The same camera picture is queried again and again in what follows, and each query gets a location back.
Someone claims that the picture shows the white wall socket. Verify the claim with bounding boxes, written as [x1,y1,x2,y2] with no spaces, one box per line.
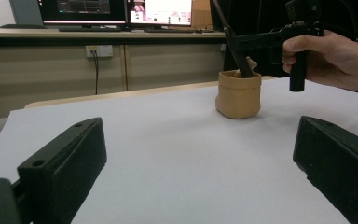
[85,44,114,59]

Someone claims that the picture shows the tan holder cup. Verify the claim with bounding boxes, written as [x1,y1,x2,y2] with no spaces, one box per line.
[214,69,263,120]

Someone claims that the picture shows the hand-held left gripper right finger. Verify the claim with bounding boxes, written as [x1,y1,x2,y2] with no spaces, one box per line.
[292,115,358,224]

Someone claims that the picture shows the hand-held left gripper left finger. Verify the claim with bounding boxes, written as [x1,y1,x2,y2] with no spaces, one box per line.
[17,117,108,224]

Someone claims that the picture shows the dark screen monitor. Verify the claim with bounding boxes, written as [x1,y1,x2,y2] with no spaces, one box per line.
[36,0,129,26]

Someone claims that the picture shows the brown cardboard box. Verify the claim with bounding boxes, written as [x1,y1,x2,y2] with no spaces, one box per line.
[191,0,214,31]

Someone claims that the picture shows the black wall cable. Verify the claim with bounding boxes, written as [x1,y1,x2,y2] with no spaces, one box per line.
[90,50,101,96]

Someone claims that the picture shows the wooden table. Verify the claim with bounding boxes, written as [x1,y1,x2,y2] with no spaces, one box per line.
[23,75,278,110]

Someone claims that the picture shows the small beige figurine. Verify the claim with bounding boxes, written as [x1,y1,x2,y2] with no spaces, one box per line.
[235,56,258,78]

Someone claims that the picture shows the black keyboard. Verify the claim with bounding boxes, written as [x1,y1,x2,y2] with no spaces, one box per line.
[58,25,123,33]
[144,27,203,35]

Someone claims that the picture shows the bright screen monitor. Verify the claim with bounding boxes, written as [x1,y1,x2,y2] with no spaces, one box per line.
[127,0,194,28]

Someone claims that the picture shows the black curtain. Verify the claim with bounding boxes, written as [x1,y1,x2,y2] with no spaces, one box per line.
[210,0,358,94]

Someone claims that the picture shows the grey monitor back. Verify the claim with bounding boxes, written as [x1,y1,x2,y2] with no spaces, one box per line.
[0,0,48,30]

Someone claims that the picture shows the white table sheet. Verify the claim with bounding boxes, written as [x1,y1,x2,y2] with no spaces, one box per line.
[0,77,358,224]

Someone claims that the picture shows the beige long counter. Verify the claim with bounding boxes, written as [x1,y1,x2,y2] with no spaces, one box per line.
[0,27,227,47]

